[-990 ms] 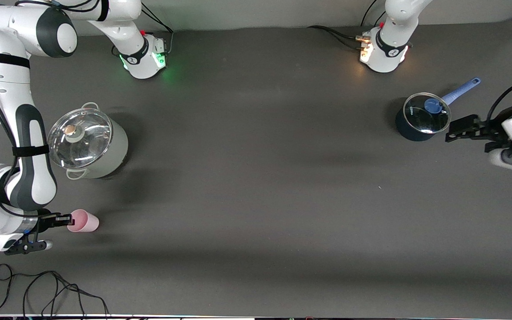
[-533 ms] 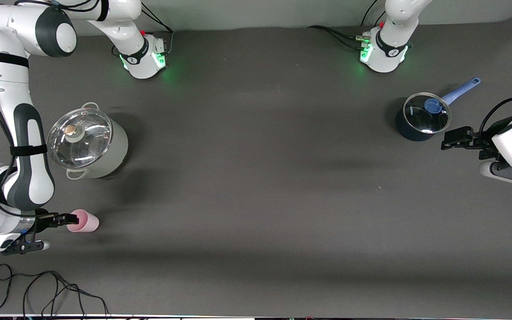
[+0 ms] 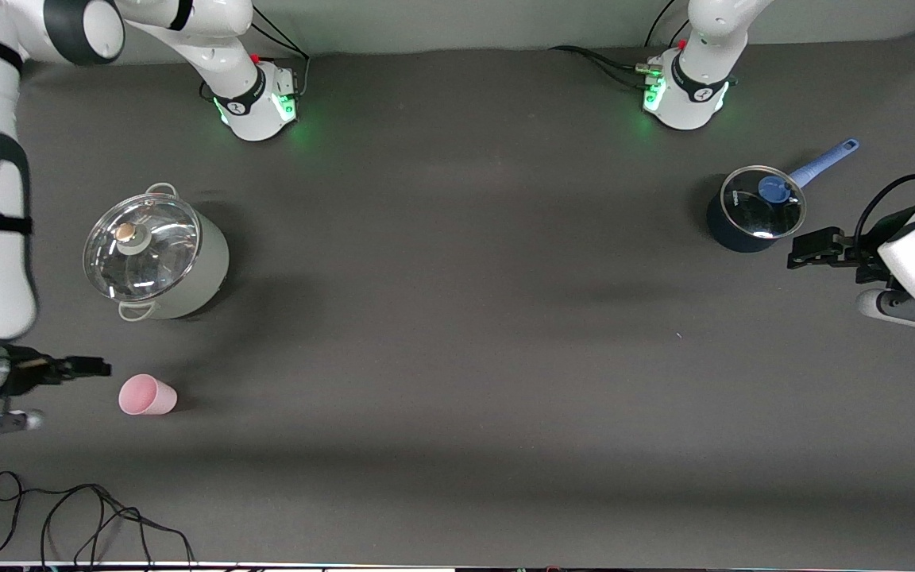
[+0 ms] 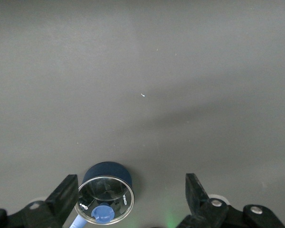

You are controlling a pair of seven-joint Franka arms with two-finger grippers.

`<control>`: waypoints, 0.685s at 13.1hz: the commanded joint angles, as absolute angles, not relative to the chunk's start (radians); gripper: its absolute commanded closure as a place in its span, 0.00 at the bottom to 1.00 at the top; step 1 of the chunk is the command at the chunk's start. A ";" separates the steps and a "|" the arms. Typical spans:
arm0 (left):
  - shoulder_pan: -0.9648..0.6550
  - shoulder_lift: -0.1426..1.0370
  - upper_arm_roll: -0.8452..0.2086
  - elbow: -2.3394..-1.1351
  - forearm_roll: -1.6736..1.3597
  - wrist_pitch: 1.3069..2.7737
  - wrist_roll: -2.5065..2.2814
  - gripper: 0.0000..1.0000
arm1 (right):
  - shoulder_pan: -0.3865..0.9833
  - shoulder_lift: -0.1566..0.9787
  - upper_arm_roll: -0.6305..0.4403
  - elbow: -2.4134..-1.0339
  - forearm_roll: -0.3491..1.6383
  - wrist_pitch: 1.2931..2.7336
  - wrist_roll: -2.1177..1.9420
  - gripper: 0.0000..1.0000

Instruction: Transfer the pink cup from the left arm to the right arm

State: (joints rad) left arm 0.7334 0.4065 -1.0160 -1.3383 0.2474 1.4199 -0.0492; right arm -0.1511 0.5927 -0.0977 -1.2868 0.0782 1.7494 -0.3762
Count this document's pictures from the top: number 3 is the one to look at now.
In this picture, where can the pink plastic cup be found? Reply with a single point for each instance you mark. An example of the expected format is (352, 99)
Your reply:
(144, 396)

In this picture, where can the glass lid with cork knob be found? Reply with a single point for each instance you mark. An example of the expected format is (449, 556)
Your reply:
(152, 254)

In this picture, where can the glass lid with blue knob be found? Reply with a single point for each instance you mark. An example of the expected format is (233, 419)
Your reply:
(743, 210)

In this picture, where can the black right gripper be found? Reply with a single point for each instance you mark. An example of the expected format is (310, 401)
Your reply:
(26, 375)

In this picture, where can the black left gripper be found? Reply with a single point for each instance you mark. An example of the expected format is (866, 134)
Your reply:
(865, 254)

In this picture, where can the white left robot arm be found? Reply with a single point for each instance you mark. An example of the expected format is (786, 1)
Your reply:
(696, 87)

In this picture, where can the dark blue saucepan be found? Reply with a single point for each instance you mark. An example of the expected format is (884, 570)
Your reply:
(723, 234)

